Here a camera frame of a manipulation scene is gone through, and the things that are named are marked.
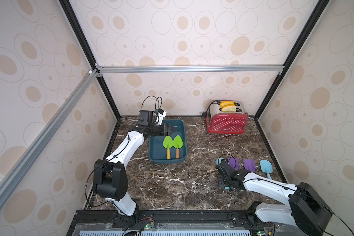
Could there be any green shovel yellow handle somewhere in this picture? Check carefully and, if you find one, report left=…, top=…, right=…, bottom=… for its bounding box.
left=163, top=136, right=173, bottom=160

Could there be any green shovel wooden handle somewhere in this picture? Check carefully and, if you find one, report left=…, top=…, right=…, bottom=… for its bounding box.
left=173, top=135, right=183, bottom=159

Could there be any purple shovel pink handle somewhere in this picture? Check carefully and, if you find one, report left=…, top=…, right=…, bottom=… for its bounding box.
left=243, top=159, right=256, bottom=173
left=227, top=157, right=240, bottom=171

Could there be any teal plastic storage box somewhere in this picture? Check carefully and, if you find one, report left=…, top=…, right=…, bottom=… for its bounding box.
left=148, top=120, right=187, bottom=164

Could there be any blue shovel light blue handle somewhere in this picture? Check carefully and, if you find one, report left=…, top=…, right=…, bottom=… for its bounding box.
left=216, top=158, right=230, bottom=190

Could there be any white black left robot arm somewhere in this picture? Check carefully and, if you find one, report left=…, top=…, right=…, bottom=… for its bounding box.
left=91, top=124, right=176, bottom=217

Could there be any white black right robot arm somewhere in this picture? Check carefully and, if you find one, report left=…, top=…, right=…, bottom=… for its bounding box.
left=215, top=158, right=333, bottom=236

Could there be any light blue shovel far right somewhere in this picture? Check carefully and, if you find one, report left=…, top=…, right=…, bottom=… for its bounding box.
left=260, top=160, right=273, bottom=180

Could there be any red polka dot toaster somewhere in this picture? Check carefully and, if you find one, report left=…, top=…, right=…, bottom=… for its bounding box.
left=205, top=100, right=249, bottom=134

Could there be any rear bread slice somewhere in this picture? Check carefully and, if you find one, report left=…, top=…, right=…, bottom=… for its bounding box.
left=219, top=101, right=235, bottom=107

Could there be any bread slice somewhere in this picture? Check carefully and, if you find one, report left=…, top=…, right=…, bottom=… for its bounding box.
left=219, top=101, right=235, bottom=107
left=220, top=105, right=237, bottom=113

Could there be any front bread slice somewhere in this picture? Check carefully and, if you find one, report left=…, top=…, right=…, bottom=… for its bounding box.
left=220, top=105, right=237, bottom=113

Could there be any silver aluminium crossbar back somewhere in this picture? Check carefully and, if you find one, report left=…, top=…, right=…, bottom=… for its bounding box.
left=98, top=65, right=284, bottom=74

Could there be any silver aluminium crossbar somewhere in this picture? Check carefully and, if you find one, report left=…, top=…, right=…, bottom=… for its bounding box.
left=98, top=65, right=284, bottom=74
left=0, top=69, right=99, bottom=211

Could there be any silver aluminium crossbar left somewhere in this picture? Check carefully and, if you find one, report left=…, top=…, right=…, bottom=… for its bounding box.
left=0, top=69, right=99, bottom=211

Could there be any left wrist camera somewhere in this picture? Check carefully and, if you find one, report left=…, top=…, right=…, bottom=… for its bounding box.
left=155, top=108, right=167, bottom=125

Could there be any black toaster power cable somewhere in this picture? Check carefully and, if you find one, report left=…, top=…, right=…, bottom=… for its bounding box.
left=202, top=100, right=220, bottom=118

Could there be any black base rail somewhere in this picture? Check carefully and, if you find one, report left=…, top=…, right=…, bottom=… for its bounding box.
left=67, top=210, right=281, bottom=236

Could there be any black corner frame post left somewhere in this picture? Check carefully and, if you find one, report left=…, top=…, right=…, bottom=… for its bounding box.
left=58, top=0, right=121, bottom=120

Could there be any black corner frame post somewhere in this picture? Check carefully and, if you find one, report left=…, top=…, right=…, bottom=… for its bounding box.
left=58, top=0, right=121, bottom=120
left=254, top=0, right=330, bottom=122

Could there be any black corner frame post right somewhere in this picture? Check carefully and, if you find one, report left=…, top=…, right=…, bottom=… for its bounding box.
left=254, top=0, right=330, bottom=122

